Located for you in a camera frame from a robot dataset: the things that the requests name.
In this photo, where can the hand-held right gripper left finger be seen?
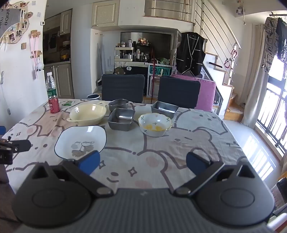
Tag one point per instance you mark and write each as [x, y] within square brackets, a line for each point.
[90, 162]

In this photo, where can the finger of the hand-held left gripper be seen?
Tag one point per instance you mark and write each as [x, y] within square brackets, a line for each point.
[2, 130]
[20, 145]

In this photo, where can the white square plate black rim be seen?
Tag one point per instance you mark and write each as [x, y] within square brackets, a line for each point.
[78, 140]

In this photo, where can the round steel bowl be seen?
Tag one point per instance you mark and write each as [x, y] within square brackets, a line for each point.
[118, 107]

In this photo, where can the black vest white trim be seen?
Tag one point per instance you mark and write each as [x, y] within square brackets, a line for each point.
[190, 53]

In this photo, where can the clear water bottle green label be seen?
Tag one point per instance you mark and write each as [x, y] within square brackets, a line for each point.
[51, 86]

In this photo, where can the patterned hanging garment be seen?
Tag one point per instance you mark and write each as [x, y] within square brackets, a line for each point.
[270, 44]

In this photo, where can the grey trash bin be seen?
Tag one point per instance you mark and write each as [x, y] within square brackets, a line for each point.
[93, 97]

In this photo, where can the cream upper cabinet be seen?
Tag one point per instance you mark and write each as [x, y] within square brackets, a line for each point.
[105, 12]

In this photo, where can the black hanging shirt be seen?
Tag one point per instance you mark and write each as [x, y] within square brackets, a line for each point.
[282, 42]

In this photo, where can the red drink can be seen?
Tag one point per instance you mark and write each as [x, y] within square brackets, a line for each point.
[54, 105]

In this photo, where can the teal sign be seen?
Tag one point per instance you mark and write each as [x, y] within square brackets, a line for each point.
[159, 71]

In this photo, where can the metal stair railing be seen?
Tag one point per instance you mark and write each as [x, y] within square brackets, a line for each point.
[224, 29]

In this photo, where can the beige curtain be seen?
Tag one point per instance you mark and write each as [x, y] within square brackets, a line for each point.
[254, 89]

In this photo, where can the bear printed tablecloth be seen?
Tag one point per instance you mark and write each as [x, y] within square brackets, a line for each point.
[157, 154]

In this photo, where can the wall photo collage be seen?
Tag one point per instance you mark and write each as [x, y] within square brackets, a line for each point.
[15, 24]

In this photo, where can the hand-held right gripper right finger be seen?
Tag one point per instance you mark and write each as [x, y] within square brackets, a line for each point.
[196, 161]

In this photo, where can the white storage trolley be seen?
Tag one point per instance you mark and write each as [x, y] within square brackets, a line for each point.
[124, 57]

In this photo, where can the floral ceramic bowl yellow rim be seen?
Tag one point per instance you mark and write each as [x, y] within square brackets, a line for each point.
[154, 132]

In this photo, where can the cream oval baking dish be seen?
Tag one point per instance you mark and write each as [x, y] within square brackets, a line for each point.
[87, 114]

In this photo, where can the wooden wall hook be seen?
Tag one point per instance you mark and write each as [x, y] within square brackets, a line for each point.
[37, 54]
[35, 33]

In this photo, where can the green packet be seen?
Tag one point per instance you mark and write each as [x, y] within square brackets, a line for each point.
[67, 103]

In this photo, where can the square steel bowl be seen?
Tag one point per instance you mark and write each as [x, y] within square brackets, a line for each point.
[164, 112]
[121, 124]

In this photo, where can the black barred window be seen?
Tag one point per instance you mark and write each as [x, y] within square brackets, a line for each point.
[272, 116]

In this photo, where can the black letter board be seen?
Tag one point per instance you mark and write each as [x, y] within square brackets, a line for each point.
[136, 70]

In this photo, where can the white hanging plush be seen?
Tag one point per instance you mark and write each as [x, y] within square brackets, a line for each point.
[40, 66]

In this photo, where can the yellow pot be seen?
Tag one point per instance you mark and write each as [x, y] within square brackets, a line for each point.
[64, 56]

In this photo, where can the pink chair cushion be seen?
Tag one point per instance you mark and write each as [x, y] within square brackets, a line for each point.
[207, 94]

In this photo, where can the cream kitchen base cabinet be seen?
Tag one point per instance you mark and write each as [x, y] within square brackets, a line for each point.
[62, 80]

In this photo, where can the dark grey chair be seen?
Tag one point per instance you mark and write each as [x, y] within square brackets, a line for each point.
[179, 91]
[122, 88]

